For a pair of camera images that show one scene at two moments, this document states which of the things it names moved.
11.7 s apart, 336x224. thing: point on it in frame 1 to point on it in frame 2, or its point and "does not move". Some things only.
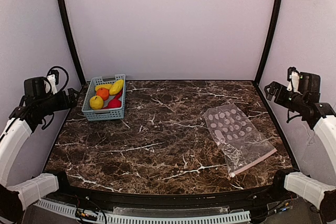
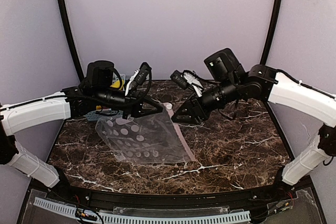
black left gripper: x=69 y=98 to x=134 y=104
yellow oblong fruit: x=116 y=87 does not move
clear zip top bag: x=240 y=140 to x=157 y=139
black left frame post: x=73 y=48 does not move
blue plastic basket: x=111 y=113 does not move
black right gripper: x=274 y=92 to x=199 y=107
